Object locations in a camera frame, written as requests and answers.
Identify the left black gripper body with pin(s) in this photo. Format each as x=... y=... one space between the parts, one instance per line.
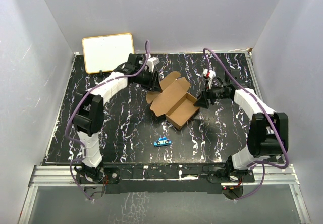
x=145 y=79

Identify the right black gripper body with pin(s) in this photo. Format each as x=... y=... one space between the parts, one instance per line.
x=218 y=93

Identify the brown cardboard box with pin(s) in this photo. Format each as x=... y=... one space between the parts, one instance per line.
x=174 y=102

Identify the blue toy car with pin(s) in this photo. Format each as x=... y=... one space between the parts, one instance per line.
x=163 y=141

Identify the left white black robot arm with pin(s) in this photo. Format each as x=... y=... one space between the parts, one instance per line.
x=88 y=115

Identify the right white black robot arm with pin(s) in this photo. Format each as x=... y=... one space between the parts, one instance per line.
x=268 y=132

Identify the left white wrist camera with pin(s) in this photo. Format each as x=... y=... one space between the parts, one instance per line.
x=151 y=63

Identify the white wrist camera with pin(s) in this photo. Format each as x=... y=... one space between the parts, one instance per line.
x=208 y=76
x=151 y=63

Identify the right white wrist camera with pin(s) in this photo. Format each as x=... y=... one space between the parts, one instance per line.
x=208 y=76

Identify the white board orange frame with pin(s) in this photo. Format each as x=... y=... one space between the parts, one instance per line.
x=105 y=53

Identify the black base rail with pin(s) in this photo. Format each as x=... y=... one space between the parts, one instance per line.
x=164 y=177

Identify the aluminium frame rail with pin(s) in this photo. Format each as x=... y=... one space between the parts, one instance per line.
x=53 y=197

